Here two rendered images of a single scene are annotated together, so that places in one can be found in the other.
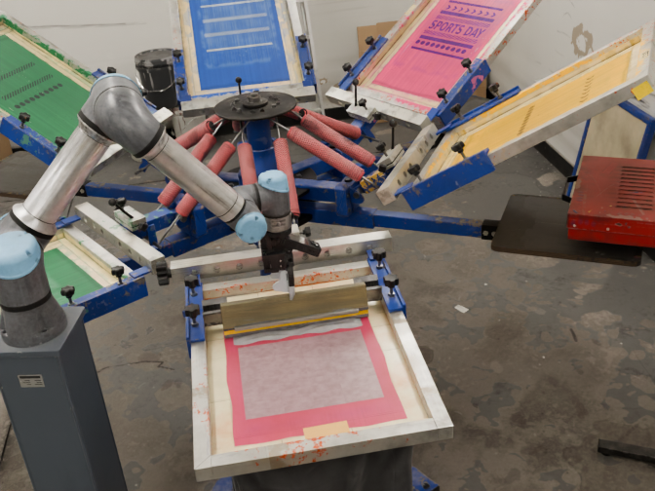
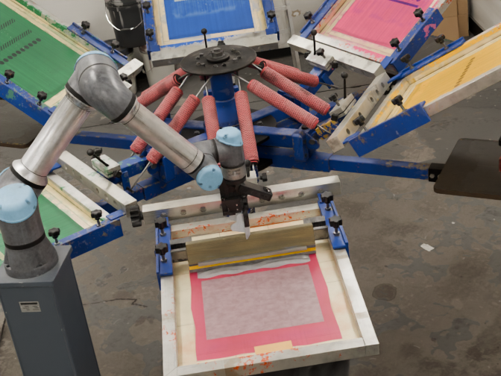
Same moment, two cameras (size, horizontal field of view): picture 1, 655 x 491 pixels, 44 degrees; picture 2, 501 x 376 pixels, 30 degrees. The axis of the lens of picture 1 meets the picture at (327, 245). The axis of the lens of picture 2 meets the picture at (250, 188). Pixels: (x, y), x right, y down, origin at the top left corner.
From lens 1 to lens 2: 0.69 m
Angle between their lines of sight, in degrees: 4
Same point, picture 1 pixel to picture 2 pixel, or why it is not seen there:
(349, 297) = (298, 236)
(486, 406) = (444, 341)
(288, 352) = (244, 284)
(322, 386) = (271, 312)
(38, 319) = (35, 255)
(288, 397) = (243, 322)
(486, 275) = (455, 213)
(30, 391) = (29, 315)
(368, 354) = (314, 285)
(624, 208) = not seen: outside the picture
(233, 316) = (197, 253)
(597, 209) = not seen: outside the picture
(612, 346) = not seen: outside the picture
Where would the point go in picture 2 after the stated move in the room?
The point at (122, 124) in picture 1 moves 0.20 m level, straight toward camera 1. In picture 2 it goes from (102, 95) to (109, 125)
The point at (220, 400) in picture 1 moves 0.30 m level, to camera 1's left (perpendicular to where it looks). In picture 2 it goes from (186, 324) to (85, 333)
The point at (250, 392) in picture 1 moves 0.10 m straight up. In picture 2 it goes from (210, 317) to (206, 289)
